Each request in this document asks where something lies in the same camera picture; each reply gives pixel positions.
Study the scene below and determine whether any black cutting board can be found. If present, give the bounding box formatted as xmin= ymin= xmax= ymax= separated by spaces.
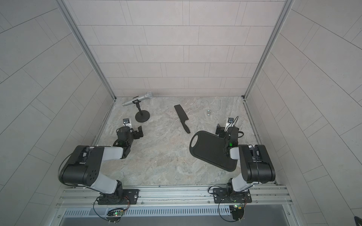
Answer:
xmin=189 ymin=131 xmax=238 ymax=172

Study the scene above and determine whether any black knife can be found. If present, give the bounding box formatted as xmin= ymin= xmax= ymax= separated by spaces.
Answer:
xmin=174 ymin=105 xmax=190 ymax=134

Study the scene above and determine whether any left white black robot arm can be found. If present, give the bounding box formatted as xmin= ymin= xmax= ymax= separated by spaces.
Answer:
xmin=58 ymin=126 xmax=143 ymax=205

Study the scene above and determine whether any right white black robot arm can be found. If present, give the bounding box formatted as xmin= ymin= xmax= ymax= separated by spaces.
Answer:
xmin=213 ymin=124 xmax=275 ymax=204

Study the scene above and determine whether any left green circuit board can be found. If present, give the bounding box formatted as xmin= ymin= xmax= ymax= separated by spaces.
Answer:
xmin=107 ymin=208 xmax=125 ymax=221

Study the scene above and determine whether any right circuit board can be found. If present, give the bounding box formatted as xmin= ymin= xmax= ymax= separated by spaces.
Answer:
xmin=229 ymin=205 xmax=245 ymax=221

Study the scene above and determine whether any silver microphone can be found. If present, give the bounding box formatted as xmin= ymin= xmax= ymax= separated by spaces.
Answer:
xmin=122 ymin=91 xmax=153 ymax=106

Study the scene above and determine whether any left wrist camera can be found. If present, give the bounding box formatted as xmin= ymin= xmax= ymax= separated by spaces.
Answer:
xmin=123 ymin=118 xmax=132 ymax=128

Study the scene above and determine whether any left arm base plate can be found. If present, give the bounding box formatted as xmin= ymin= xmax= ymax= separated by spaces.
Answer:
xmin=97 ymin=189 xmax=140 ymax=205

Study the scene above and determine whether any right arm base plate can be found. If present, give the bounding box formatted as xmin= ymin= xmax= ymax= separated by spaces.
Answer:
xmin=208 ymin=186 xmax=252 ymax=204

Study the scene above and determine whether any aluminium rail frame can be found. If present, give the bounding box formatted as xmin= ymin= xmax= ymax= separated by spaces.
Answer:
xmin=55 ymin=183 xmax=293 ymax=210

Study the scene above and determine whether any white slotted cable duct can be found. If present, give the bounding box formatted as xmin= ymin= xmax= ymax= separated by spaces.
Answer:
xmin=64 ymin=206 xmax=231 ymax=218

